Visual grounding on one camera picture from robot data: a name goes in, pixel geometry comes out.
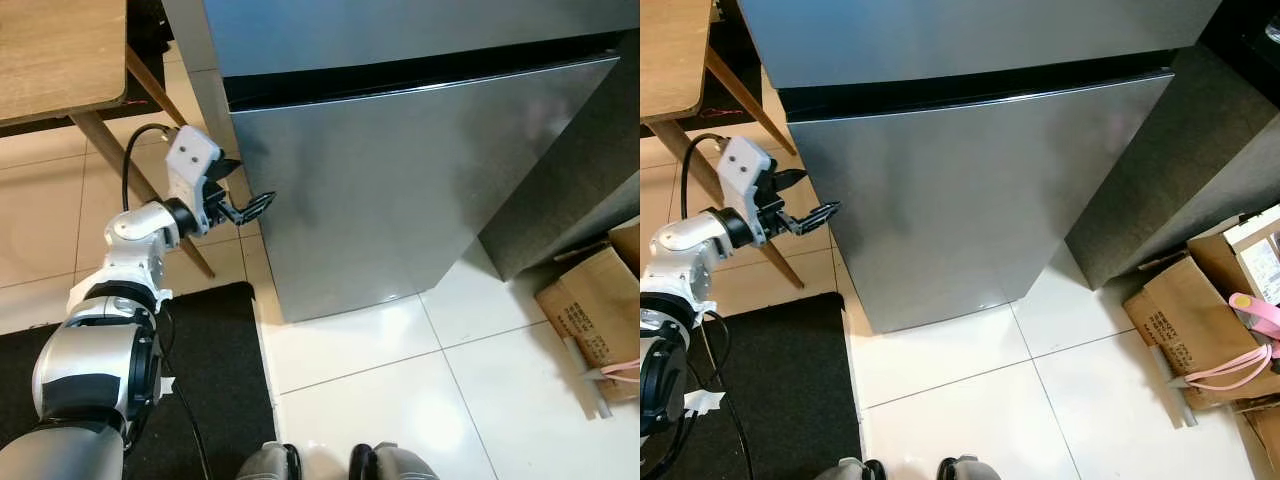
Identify grey steel fridge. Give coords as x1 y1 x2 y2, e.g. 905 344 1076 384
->
735 0 1226 334
160 0 641 323

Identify open cardboard box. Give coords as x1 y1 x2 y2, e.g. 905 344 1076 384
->
1140 225 1251 301
553 220 641 269

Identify light wooden table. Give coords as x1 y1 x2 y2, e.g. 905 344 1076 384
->
0 0 216 281
640 0 806 291

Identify dark grey cabinet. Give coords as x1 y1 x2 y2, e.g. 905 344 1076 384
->
1063 45 1280 291
478 30 641 283

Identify printed cardboard box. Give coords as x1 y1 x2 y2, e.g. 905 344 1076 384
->
535 245 641 406
1122 255 1280 411

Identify grey plastic strip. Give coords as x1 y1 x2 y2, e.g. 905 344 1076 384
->
563 335 611 418

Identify grey robot left foot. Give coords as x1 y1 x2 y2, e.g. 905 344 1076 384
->
235 442 301 480
815 458 886 480

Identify grey robot foot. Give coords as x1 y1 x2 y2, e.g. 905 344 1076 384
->
235 442 301 480
938 455 1006 480
350 442 439 480
815 458 886 480

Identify grey robot right foot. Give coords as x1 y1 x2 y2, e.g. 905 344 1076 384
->
350 442 439 480
938 455 1006 480

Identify white printed box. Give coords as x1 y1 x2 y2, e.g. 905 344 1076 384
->
1222 203 1280 306

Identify plain cardboard box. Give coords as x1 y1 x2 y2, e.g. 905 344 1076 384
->
1235 395 1280 471

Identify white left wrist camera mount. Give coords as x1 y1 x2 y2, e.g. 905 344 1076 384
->
718 137 776 248
163 125 226 236

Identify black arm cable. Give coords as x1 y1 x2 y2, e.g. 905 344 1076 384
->
698 310 753 480
121 122 186 213
150 300 213 480
681 133 736 223

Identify pink strap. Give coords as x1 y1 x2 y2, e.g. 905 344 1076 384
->
583 358 641 386
1183 290 1280 393

